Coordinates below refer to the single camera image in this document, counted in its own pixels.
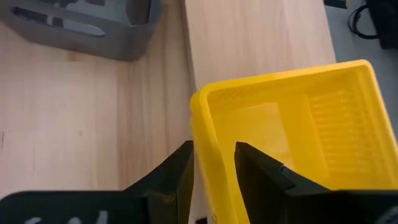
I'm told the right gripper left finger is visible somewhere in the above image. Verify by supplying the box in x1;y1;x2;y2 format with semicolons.
0;140;195;224

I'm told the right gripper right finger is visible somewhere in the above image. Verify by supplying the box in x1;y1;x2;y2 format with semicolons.
235;142;398;224

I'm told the yellow plastic basket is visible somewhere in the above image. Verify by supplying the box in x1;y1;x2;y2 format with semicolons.
189;58;398;224

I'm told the grey plastic basket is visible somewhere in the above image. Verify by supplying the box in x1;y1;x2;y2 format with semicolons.
0;0;164;62

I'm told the black floor box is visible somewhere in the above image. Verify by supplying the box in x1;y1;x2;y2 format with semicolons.
366;0;398;50

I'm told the coiled black cable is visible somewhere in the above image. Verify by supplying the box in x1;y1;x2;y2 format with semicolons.
347;2;382;40

